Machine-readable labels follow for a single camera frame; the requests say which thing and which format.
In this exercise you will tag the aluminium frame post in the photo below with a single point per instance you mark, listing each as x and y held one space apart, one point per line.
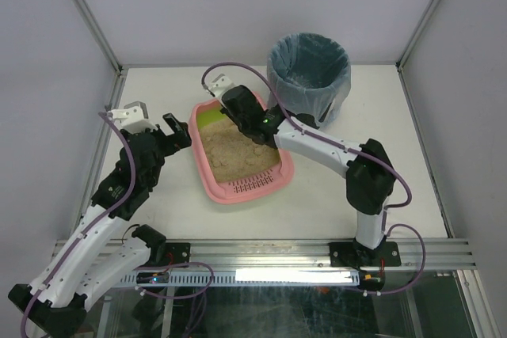
97 33
424 20

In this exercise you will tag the beige pellet cat litter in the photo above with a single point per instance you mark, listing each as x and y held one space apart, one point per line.
231 155

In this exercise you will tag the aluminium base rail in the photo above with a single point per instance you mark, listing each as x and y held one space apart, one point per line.
257 251

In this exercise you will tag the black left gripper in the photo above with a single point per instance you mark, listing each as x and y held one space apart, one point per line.
166 136

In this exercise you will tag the white slotted cable duct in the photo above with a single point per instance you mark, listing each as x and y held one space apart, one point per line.
246 277

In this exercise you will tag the aluminium left frame post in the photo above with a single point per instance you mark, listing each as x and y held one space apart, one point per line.
97 33

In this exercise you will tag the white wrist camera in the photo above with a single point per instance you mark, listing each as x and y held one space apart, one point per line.
218 84
133 117

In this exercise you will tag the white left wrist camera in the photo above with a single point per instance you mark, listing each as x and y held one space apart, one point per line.
133 117

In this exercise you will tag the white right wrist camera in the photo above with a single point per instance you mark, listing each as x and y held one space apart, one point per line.
218 84

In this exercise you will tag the pink cat litter box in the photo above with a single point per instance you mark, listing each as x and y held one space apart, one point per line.
241 190

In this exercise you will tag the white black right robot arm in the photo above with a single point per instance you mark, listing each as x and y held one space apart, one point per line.
366 169

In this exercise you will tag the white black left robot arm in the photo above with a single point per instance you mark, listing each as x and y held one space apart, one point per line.
59 298

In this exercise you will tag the black bin with blue liner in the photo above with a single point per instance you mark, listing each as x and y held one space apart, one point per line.
311 75

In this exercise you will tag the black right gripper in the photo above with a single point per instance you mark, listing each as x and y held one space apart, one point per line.
236 112

